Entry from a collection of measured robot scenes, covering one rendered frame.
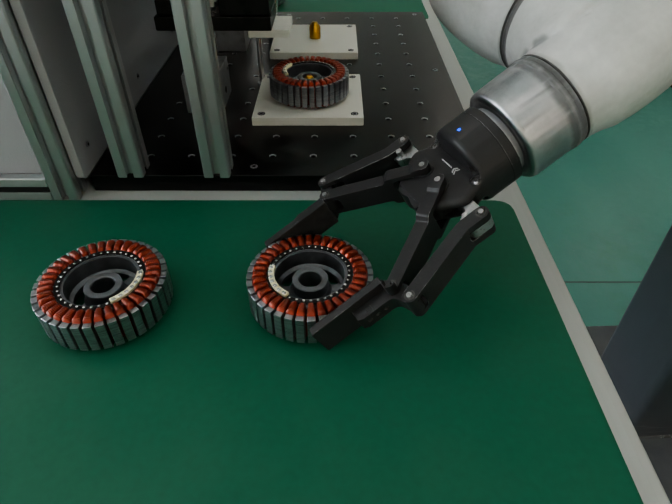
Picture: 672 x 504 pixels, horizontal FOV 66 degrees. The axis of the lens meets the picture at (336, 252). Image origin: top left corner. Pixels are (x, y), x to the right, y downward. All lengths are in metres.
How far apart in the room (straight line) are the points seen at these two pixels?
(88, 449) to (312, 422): 0.16
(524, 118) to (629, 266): 1.46
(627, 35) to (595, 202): 1.67
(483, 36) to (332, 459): 0.41
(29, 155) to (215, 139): 0.21
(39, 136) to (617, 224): 1.79
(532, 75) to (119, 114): 0.41
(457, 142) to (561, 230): 1.50
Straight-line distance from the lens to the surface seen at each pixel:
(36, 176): 0.68
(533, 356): 0.47
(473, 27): 0.57
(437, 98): 0.81
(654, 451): 1.41
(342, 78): 0.74
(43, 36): 0.62
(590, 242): 1.91
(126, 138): 0.62
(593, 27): 0.48
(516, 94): 0.45
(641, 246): 1.98
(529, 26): 0.51
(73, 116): 0.65
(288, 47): 0.96
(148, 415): 0.43
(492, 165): 0.44
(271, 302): 0.43
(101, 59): 0.59
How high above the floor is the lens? 1.10
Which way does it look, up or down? 41 degrees down
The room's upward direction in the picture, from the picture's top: straight up
